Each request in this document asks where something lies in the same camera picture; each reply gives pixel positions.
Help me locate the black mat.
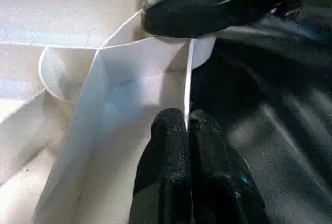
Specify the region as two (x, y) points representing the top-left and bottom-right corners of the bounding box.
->
(0, 0), (332, 224)

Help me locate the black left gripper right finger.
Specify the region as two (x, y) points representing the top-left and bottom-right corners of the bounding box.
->
(188, 108), (270, 224)

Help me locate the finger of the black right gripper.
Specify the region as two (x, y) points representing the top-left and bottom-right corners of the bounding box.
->
(141, 0), (262, 40)

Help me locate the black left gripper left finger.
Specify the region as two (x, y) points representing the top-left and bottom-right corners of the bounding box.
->
(128, 108), (193, 224)

